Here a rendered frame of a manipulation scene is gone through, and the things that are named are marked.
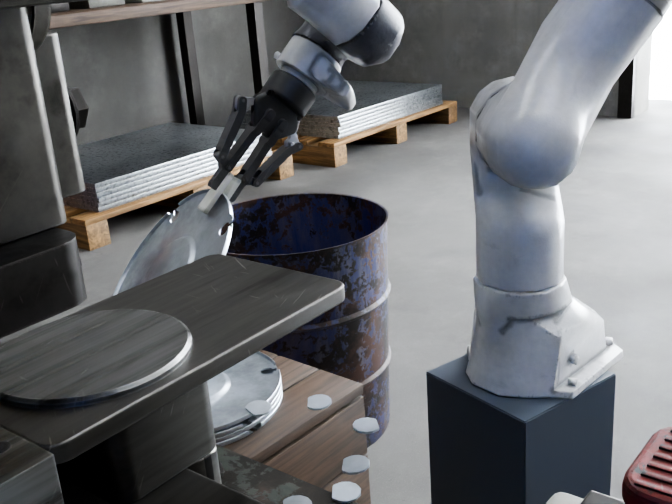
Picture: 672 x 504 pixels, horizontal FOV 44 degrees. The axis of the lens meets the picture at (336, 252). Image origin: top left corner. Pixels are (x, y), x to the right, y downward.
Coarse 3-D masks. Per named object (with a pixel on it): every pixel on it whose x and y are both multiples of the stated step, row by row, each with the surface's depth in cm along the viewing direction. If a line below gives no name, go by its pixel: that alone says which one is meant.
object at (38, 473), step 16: (0, 432) 43; (0, 448) 42; (16, 448) 42; (32, 448) 41; (0, 464) 40; (16, 464) 40; (32, 464) 40; (48, 464) 41; (0, 480) 39; (16, 480) 39; (32, 480) 40; (48, 480) 41; (0, 496) 39; (16, 496) 39; (32, 496) 40; (48, 496) 41
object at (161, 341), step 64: (64, 320) 55; (128, 320) 54; (192, 320) 55; (256, 320) 54; (0, 384) 47; (64, 384) 47; (128, 384) 46; (192, 384) 48; (64, 448) 42; (128, 448) 48; (192, 448) 52
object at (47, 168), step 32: (0, 32) 35; (32, 32) 37; (0, 64) 35; (32, 64) 37; (0, 96) 36; (32, 96) 37; (64, 96) 41; (0, 128) 36; (32, 128) 37; (64, 128) 41; (0, 160) 36; (32, 160) 37; (64, 160) 42; (0, 192) 36; (32, 192) 38; (64, 192) 42; (0, 224) 37; (32, 224) 38
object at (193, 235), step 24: (168, 216) 132; (192, 216) 126; (216, 216) 120; (144, 240) 134; (168, 240) 128; (192, 240) 121; (216, 240) 116; (144, 264) 130; (168, 264) 122; (120, 288) 132
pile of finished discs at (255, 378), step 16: (256, 352) 140; (240, 368) 135; (256, 368) 135; (272, 368) 134; (208, 384) 129; (224, 384) 129; (240, 384) 130; (256, 384) 130; (272, 384) 129; (224, 400) 126; (240, 400) 125; (272, 400) 126; (224, 416) 121; (240, 416) 121; (272, 416) 125; (224, 432) 118; (240, 432) 120
